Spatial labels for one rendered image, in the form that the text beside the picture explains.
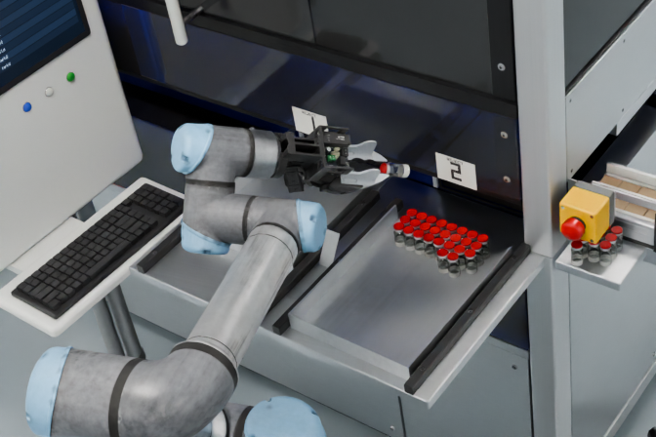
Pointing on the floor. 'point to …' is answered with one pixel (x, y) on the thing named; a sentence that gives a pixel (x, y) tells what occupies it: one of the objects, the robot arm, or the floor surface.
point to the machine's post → (543, 174)
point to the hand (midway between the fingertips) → (378, 169)
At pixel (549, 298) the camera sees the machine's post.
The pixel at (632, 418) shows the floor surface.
